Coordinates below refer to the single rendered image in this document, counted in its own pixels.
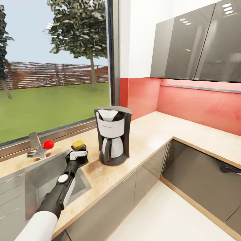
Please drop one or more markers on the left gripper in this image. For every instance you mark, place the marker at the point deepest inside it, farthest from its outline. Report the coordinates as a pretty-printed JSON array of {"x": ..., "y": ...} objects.
[{"x": 77, "y": 162}]

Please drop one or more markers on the countertop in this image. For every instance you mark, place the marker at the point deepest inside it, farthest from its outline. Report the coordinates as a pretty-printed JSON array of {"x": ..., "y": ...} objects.
[
  {"x": 216, "y": 143},
  {"x": 144, "y": 142}
]

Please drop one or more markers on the drop in sink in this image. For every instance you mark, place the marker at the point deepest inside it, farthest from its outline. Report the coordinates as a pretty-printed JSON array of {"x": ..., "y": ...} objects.
[{"x": 22, "y": 192}]

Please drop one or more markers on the coffee maker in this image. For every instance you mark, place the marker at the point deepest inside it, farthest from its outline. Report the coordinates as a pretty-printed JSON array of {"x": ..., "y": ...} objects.
[{"x": 113, "y": 137}]

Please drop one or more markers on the bottle of coffee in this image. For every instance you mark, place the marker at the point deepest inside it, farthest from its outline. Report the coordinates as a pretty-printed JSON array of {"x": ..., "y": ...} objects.
[{"x": 79, "y": 146}]

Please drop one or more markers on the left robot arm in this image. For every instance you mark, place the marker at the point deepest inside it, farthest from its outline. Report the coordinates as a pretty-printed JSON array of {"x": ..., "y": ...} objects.
[{"x": 42, "y": 225}]

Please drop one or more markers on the paper coffee filter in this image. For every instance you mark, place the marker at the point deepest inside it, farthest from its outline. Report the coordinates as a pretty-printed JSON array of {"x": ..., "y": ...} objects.
[{"x": 108, "y": 115}]

